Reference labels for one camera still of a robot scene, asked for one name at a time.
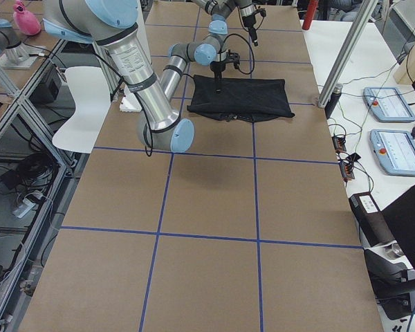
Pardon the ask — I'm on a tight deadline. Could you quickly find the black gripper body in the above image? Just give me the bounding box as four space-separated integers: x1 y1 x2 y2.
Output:
210 50 240 82
240 6 266 34

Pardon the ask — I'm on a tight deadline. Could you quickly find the black printed t-shirt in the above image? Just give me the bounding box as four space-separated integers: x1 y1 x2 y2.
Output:
187 75 295 123

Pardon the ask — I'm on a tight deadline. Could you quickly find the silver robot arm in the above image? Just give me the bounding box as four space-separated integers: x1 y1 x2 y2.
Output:
44 1 228 153
193 0 266 46

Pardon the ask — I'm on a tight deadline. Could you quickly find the spare grey robot arm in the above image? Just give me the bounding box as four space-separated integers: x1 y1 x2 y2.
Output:
0 18 36 70

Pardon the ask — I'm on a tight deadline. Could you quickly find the red cylinder bottle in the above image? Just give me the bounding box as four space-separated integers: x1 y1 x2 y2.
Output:
302 0 319 30

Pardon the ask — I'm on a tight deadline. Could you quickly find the white plastic chair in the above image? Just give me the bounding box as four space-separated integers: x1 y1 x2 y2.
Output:
52 66 111 154

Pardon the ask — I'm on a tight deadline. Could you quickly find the upper blue teach pendant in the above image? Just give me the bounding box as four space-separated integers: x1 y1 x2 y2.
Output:
363 86 415 123

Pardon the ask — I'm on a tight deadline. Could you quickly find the blue teach pendant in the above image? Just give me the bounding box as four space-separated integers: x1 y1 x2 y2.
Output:
363 86 415 123
369 129 415 177

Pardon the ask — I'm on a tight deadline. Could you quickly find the lower blue teach pendant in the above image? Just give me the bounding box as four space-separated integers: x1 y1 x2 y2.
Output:
369 129 415 177

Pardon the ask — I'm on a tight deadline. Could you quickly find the pink plush toy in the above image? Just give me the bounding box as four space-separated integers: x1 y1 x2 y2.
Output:
12 1 42 36

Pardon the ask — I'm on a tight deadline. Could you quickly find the black label printer box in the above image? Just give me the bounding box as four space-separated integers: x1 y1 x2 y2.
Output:
349 192 396 248

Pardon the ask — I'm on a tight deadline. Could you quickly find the white power strip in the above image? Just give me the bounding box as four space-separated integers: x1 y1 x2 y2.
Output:
12 190 44 219

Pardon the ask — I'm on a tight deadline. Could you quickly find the black monitor on stand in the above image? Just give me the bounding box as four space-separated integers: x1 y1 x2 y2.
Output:
375 185 415 320

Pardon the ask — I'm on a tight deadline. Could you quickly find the aluminium frame post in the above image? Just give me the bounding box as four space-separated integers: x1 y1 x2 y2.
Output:
317 0 377 108

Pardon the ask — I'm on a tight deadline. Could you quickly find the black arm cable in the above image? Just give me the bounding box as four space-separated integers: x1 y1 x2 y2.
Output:
91 33 255 158

